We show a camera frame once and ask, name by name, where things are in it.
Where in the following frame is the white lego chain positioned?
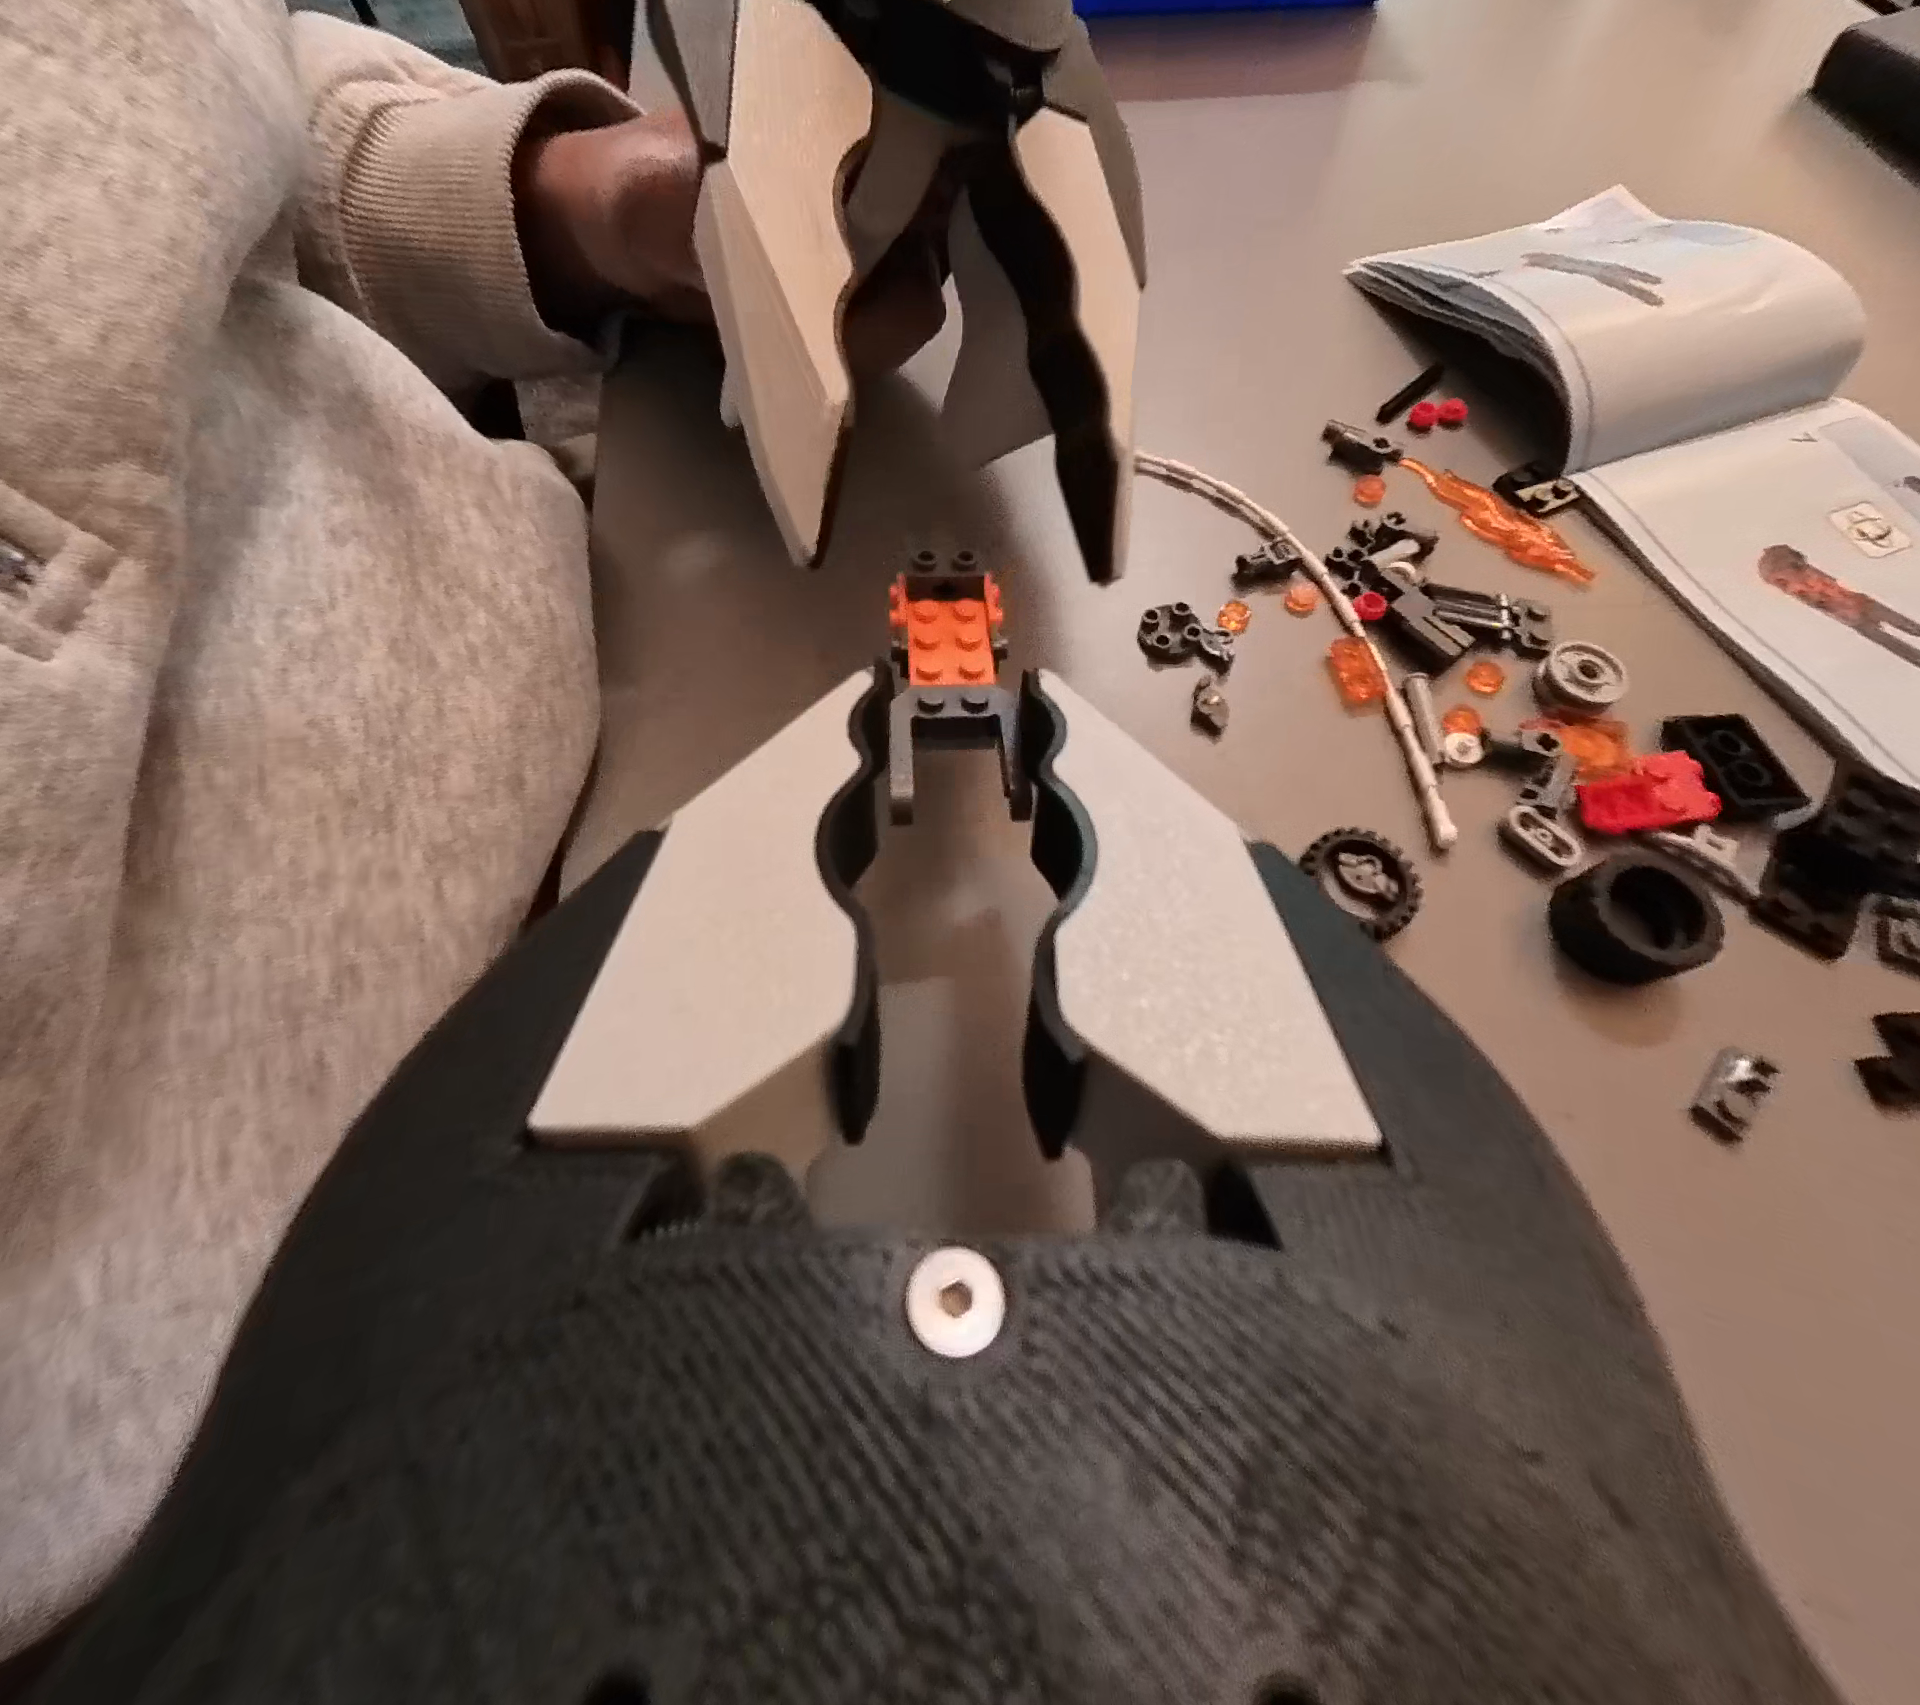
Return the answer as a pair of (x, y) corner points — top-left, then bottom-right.
(1133, 452), (1460, 852)

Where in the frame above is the dark grey lego fork piece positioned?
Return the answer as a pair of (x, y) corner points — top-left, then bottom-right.
(882, 683), (1039, 827)

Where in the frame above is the black power hub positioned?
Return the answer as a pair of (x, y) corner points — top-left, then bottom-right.
(1805, 10), (1920, 163)

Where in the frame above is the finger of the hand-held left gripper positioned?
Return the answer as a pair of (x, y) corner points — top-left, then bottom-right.
(691, 0), (887, 571)
(960, 105), (1151, 586)

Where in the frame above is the person's left hand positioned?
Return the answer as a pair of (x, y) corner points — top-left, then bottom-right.
(514, 106), (720, 331)

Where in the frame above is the orange lego flame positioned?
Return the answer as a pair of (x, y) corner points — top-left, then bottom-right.
(1394, 455), (1595, 586)

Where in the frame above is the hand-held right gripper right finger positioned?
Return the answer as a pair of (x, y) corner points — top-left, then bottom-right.
(1021, 667), (1385, 1220)

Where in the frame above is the lego instruction booklet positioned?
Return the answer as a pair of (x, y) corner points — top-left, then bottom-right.
(1343, 182), (1920, 788)

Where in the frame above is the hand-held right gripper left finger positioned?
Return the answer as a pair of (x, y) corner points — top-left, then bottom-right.
(524, 664), (890, 1220)

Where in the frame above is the wide black lego tyre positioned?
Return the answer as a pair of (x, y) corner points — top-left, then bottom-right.
(1547, 851), (1727, 988)

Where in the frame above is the person's grey zip sweater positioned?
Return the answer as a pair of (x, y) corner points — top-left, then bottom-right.
(0, 0), (601, 1664)

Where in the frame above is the grey lego wheel hub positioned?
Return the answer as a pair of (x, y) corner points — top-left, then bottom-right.
(1530, 638), (1632, 721)

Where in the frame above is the thin black lego tyre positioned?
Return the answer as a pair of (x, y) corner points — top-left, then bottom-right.
(1296, 827), (1425, 943)

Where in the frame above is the pile of lego pieces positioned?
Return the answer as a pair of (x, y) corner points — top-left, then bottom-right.
(1133, 363), (1920, 966)

